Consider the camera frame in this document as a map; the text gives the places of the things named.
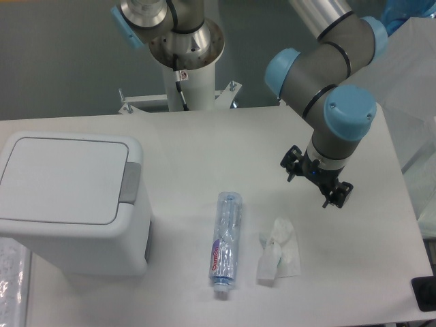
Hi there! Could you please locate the clear plastic sheet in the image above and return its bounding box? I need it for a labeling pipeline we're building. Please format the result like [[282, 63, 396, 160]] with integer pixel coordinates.
[[1, 238, 31, 326]]

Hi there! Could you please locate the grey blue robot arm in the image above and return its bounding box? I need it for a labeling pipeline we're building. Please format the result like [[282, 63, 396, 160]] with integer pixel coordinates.
[[111, 1, 388, 208]]

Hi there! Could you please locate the crumpled white tissue paper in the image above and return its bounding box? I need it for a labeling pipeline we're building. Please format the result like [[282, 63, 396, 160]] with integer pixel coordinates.
[[256, 217, 301, 284]]

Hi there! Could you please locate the black device at edge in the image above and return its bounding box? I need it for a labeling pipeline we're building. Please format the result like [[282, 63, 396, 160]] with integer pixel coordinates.
[[411, 276, 435, 312]]

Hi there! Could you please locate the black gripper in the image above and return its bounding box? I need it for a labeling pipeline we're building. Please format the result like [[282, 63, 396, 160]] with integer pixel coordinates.
[[280, 145, 354, 208]]

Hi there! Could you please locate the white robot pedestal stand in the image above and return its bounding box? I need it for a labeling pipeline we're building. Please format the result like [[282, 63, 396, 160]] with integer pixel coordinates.
[[119, 61, 242, 114]]

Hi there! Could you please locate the crushed clear plastic bottle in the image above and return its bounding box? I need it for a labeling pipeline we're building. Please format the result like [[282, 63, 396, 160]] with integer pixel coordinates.
[[208, 191, 243, 300]]

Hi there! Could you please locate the white push-lid trash can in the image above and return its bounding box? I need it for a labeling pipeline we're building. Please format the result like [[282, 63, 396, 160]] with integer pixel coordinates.
[[1, 131, 152, 276]]

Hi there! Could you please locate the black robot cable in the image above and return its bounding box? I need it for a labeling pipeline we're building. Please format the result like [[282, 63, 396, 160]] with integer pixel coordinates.
[[172, 53, 190, 112]]

